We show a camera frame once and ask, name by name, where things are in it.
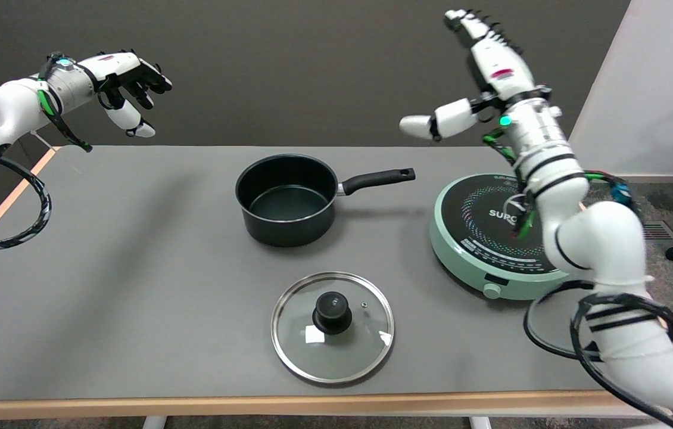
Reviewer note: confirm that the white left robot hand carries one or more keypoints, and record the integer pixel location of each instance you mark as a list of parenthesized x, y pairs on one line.
[(122, 80)]

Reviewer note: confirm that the white table leg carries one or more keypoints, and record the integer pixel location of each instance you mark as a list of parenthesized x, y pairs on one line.
[(155, 422), (480, 422)]

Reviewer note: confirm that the floor vent grille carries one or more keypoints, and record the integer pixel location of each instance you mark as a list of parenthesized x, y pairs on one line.
[(658, 230)]

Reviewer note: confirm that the green induction cooker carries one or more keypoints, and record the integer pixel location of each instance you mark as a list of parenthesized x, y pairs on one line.
[(479, 244)]

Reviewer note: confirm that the glass lid with black knob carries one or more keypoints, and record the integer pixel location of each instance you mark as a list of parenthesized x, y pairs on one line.
[(332, 326)]

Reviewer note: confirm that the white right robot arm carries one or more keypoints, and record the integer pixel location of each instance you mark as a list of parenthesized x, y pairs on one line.
[(592, 238)]

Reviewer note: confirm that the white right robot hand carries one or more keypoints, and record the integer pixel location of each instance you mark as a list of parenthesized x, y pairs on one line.
[(485, 77)]

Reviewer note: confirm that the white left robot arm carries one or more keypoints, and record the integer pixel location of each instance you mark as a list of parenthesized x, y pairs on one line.
[(9, 110)]

